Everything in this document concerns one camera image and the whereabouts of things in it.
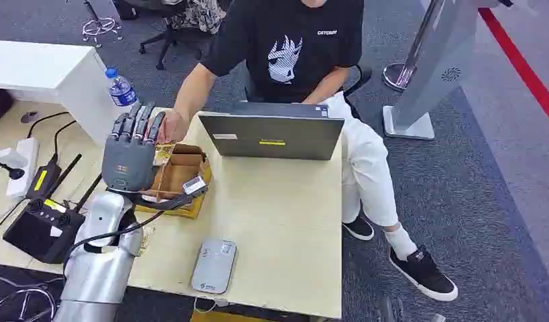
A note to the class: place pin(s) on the person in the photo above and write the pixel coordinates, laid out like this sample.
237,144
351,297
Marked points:
301,58

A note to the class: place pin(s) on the black plug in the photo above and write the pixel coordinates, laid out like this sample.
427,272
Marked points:
13,172

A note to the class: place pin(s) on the small black device yellow label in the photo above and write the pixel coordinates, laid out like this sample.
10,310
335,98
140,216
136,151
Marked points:
42,180

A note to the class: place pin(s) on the printed card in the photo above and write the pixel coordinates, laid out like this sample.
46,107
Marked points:
164,153

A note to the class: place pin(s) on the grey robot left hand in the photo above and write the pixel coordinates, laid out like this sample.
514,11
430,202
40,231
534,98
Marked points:
127,164

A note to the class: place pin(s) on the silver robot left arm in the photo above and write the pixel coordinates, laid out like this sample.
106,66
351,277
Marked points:
96,275

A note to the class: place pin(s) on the grey laptop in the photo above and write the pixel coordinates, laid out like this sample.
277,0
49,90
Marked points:
274,135

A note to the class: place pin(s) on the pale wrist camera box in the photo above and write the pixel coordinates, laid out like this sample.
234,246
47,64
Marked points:
194,186

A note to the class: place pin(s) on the white power strip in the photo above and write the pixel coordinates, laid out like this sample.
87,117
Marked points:
23,166

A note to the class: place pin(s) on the chrome stanchion post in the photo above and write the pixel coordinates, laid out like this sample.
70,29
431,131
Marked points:
403,66

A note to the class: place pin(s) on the person's right hand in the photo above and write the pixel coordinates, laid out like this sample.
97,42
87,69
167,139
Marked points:
174,126

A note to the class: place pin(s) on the black office chair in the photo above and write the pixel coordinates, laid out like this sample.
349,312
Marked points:
176,33

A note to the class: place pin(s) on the person's black chair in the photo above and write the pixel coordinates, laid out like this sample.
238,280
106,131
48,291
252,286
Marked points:
360,82

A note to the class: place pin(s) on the red floor tape line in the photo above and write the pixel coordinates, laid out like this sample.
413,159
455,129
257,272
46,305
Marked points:
520,66

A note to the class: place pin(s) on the white cabinet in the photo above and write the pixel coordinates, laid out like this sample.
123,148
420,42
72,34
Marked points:
43,71

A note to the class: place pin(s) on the clear water bottle blue cap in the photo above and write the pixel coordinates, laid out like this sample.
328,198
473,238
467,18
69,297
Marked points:
121,91

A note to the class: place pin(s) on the grey flat power bank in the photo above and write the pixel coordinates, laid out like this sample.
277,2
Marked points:
214,266

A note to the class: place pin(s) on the black router with antennas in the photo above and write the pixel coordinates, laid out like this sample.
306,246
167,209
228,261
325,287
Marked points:
41,231

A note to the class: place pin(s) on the wooden card box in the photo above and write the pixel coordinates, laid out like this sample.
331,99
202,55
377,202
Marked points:
178,175

